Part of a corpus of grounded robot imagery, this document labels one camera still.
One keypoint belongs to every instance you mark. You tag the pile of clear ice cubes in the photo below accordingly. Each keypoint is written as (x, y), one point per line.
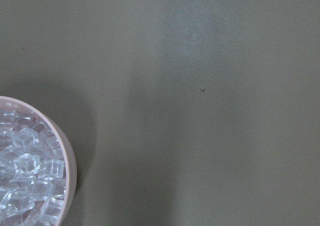
(32, 171)

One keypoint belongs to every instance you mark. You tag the pink bowl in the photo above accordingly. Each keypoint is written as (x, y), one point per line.
(9, 103)

